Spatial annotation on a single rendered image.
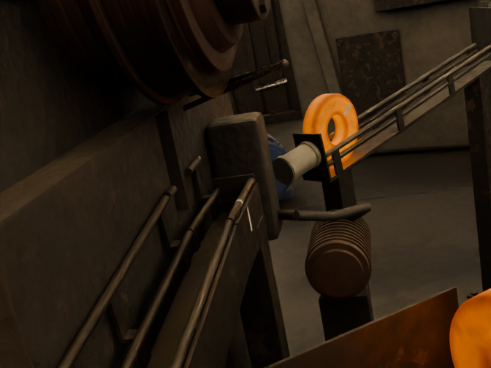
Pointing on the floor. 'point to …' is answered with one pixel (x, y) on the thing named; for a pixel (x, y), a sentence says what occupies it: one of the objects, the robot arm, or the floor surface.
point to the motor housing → (340, 274)
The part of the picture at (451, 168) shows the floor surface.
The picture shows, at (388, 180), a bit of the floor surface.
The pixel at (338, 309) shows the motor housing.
